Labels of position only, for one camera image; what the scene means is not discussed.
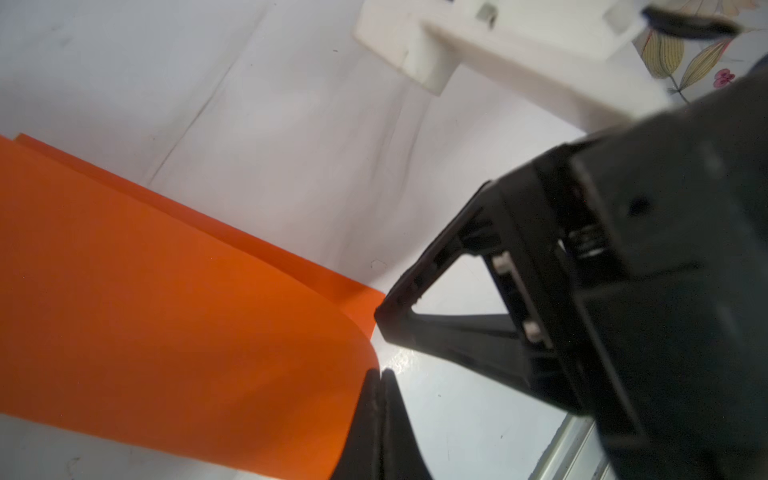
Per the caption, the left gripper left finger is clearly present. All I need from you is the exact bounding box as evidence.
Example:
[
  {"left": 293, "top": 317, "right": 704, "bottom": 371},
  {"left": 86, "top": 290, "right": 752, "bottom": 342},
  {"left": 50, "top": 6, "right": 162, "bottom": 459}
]
[{"left": 330, "top": 369, "right": 382, "bottom": 480}]

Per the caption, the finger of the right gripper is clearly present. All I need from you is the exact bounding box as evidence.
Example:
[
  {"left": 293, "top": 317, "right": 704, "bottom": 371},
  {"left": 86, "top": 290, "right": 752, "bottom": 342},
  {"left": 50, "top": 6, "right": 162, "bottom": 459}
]
[
  {"left": 374, "top": 302, "right": 587, "bottom": 414},
  {"left": 382, "top": 182, "right": 552, "bottom": 348}
]

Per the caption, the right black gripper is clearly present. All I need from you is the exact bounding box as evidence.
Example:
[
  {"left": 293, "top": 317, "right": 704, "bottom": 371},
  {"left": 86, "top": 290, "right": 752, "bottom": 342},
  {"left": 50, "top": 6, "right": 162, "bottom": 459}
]
[{"left": 533, "top": 67, "right": 767, "bottom": 479}]

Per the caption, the orange square paper sheet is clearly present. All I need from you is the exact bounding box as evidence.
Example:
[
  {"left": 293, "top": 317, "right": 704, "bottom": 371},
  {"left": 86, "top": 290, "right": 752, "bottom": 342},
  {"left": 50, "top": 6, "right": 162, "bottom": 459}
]
[{"left": 1, "top": 139, "right": 382, "bottom": 479}]

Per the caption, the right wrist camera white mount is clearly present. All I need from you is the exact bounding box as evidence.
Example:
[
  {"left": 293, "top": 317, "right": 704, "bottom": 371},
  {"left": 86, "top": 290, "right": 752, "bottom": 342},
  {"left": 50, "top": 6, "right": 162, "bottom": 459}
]
[{"left": 353, "top": 1, "right": 672, "bottom": 133}]

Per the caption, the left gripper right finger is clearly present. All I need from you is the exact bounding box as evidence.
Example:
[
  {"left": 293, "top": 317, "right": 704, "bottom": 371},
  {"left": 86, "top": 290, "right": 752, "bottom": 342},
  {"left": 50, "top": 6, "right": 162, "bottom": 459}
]
[{"left": 380, "top": 369, "right": 432, "bottom": 480}]

